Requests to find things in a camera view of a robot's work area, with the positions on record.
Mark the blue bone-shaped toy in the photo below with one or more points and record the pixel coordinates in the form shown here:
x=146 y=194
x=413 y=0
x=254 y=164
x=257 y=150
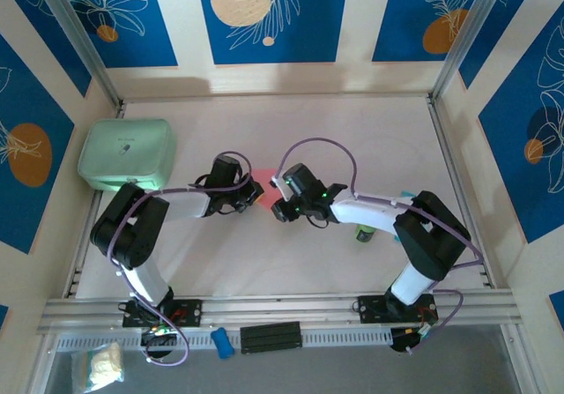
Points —
x=221 y=343

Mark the aluminium frame rail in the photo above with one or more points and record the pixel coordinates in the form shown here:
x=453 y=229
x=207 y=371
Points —
x=282 y=310

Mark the aluminium side rail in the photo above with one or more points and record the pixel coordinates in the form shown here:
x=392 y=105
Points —
x=449 y=156
x=81 y=253

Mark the white crumpled bag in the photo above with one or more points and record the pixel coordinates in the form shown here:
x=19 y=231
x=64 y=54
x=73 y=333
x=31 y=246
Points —
x=103 y=365

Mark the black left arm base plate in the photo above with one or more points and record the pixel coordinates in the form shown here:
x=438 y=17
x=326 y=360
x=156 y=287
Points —
x=191 y=312

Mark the green circuit board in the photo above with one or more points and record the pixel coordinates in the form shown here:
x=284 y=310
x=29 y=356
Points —
x=425 y=330
x=161 y=331

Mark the green can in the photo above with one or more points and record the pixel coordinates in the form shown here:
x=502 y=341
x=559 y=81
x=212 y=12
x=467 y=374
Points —
x=363 y=234

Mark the black ribbed block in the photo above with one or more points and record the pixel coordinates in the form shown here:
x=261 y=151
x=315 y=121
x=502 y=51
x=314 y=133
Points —
x=271 y=337

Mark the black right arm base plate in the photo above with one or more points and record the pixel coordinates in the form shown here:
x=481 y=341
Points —
x=370 y=308

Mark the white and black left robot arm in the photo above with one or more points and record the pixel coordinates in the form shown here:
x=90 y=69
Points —
x=147 y=279

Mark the mint green zip pouch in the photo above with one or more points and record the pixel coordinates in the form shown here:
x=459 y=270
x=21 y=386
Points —
x=128 y=147

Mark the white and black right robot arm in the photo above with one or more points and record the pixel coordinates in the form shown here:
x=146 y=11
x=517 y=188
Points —
x=365 y=213

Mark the pink paper sheet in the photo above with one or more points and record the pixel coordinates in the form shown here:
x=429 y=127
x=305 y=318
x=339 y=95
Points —
x=269 y=193

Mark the aluminium frame post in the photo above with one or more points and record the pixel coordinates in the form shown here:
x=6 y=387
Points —
x=471 y=28
x=79 y=37

